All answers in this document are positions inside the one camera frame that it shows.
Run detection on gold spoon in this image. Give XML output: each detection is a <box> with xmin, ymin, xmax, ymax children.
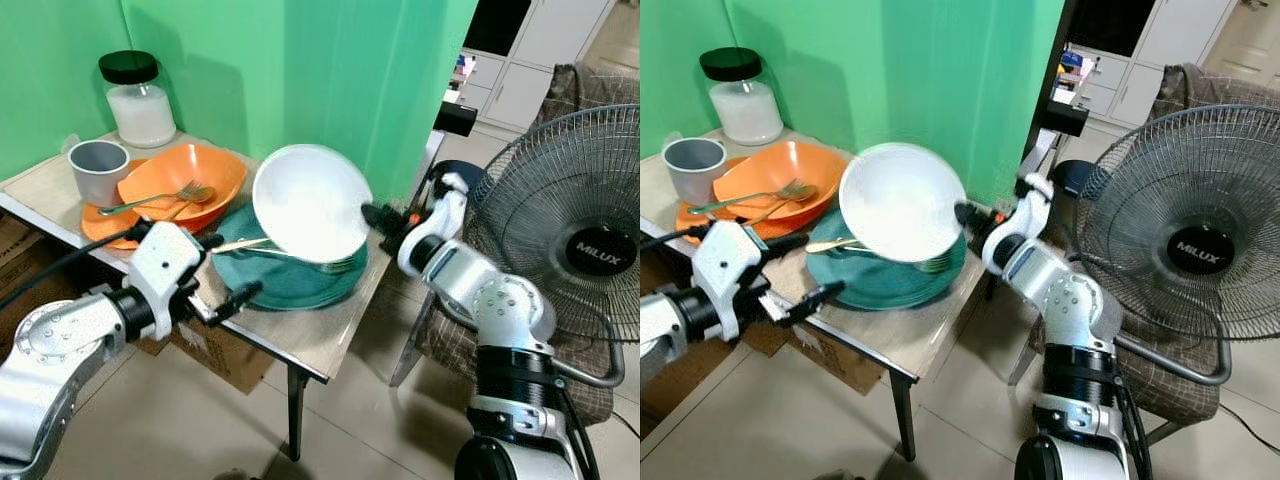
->
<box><xmin>745</xmin><ymin>184</ymin><xmax>821</xmax><ymax>227</ymax></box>
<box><xmin>165</xmin><ymin>186</ymin><xmax>217</xmax><ymax>223</ymax></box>

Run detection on orange bowl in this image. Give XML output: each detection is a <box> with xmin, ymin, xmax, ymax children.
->
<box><xmin>117</xmin><ymin>143</ymin><xmax>248</xmax><ymax>223</ymax></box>
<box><xmin>712</xmin><ymin>140</ymin><xmax>849</xmax><ymax>222</ymax></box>

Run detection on wooden table black legs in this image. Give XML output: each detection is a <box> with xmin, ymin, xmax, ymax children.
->
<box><xmin>0</xmin><ymin>128</ymin><xmax>447</xmax><ymax>463</ymax></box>
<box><xmin>640</xmin><ymin>126</ymin><xmax>1041</xmax><ymax>463</ymax></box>

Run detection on grey cup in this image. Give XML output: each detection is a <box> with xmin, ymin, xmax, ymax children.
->
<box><xmin>662</xmin><ymin>137</ymin><xmax>728</xmax><ymax>207</ymax></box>
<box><xmin>67</xmin><ymin>140</ymin><xmax>132</xmax><ymax>208</ymax></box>

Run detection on glass jar black lid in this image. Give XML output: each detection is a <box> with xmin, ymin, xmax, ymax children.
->
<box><xmin>98</xmin><ymin>50</ymin><xmax>178</xmax><ymax>149</ymax></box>
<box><xmin>699</xmin><ymin>47</ymin><xmax>785</xmax><ymax>147</ymax></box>

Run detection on green backdrop cloth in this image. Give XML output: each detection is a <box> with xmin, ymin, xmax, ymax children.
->
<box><xmin>640</xmin><ymin>0</ymin><xmax>1067</xmax><ymax>206</ymax></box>
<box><xmin>0</xmin><ymin>0</ymin><xmax>479</xmax><ymax>206</ymax></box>

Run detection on chequered brown armchair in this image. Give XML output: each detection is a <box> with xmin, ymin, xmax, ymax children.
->
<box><xmin>390</xmin><ymin>62</ymin><xmax>641</xmax><ymax>429</ymax></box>
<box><xmin>1008</xmin><ymin>62</ymin><xmax>1280</xmax><ymax>448</ymax></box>

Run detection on white bowl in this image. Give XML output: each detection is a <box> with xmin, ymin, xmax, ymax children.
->
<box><xmin>252</xmin><ymin>144</ymin><xmax>374</xmax><ymax>264</ymax></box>
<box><xmin>839</xmin><ymin>142</ymin><xmax>968</xmax><ymax>264</ymax></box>

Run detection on white cabinet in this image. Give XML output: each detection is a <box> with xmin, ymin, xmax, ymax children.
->
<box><xmin>452</xmin><ymin>0</ymin><xmax>619</xmax><ymax>133</ymax></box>
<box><xmin>1055</xmin><ymin>0</ymin><xmax>1241</xmax><ymax>129</ymax></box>

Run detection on teal plate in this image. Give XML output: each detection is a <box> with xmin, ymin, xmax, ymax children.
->
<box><xmin>210</xmin><ymin>200</ymin><xmax>370</xmax><ymax>312</ymax></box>
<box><xmin>806</xmin><ymin>205</ymin><xmax>969</xmax><ymax>312</ymax></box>

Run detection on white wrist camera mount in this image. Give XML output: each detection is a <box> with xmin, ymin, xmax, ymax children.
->
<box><xmin>417</xmin><ymin>172</ymin><xmax>470</xmax><ymax>243</ymax></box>
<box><xmin>690</xmin><ymin>219</ymin><xmax>767</xmax><ymax>314</ymax></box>
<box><xmin>128</xmin><ymin>221</ymin><xmax>205</xmax><ymax>314</ymax></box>
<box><xmin>1003</xmin><ymin>172</ymin><xmax>1056</xmax><ymax>243</ymax></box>

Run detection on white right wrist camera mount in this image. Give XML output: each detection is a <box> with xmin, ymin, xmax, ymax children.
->
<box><xmin>417</xmin><ymin>172</ymin><xmax>470</xmax><ymax>243</ymax></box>
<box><xmin>1003</xmin><ymin>172</ymin><xmax>1056</xmax><ymax>243</ymax></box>

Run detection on black standing fan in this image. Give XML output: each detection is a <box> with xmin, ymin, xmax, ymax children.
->
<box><xmin>464</xmin><ymin>104</ymin><xmax>641</xmax><ymax>389</ymax></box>
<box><xmin>1074</xmin><ymin>104</ymin><xmax>1280</xmax><ymax>389</ymax></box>

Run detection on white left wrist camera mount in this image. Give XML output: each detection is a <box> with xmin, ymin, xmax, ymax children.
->
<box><xmin>128</xmin><ymin>221</ymin><xmax>205</xmax><ymax>314</ymax></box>
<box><xmin>690</xmin><ymin>219</ymin><xmax>767</xmax><ymax>314</ymax></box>

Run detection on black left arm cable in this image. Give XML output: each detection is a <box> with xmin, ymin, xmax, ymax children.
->
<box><xmin>0</xmin><ymin>226</ymin><xmax>143</xmax><ymax>313</ymax></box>
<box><xmin>640</xmin><ymin>226</ymin><xmax>703</xmax><ymax>253</ymax></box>

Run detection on dark blue round seat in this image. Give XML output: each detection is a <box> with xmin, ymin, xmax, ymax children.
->
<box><xmin>430</xmin><ymin>159</ymin><xmax>488</xmax><ymax>201</ymax></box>
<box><xmin>1052</xmin><ymin>159</ymin><xmax>1113</xmax><ymax>199</ymax></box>

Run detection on fork with green handle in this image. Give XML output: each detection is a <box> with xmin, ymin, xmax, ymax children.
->
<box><xmin>97</xmin><ymin>180</ymin><xmax>201</xmax><ymax>217</ymax></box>
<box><xmin>686</xmin><ymin>178</ymin><xmax>809</xmax><ymax>215</ymax></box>

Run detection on cardboard box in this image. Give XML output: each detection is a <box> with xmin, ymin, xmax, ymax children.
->
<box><xmin>742</xmin><ymin>318</ymin><xmax>887</xmax><ymax>396</ymax></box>
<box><xmin>133</xmin><ymin>318</ymin><xmax>278</xmax><ymax>396</ymax></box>

